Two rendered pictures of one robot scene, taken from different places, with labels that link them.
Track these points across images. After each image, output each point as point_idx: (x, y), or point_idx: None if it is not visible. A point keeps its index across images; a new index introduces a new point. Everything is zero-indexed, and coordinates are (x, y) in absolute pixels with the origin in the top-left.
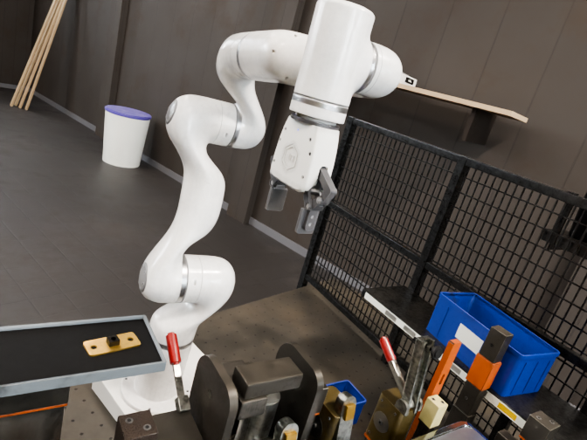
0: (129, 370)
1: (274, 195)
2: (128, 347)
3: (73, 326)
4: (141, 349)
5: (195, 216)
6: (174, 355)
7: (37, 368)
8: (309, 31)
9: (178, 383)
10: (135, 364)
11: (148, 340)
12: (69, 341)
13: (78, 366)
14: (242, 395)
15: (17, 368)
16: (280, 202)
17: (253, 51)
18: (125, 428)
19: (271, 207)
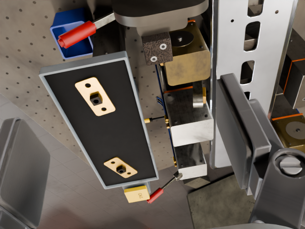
0: (134, 83)
1: (36, 195)
2: (101, 85)
3: (71, 122)
4: (101, 75)
5: None
6: (89, 34)
7: (129, 132)
8: None
9: (112, 18)
10: (125, 79)
11: (86, 69)
12: (95, 122)
13: (127, 114)
14: None
15: (129, 140)
16: (22, 151)
17: None
18: (161, 61)
19: (44, 156)
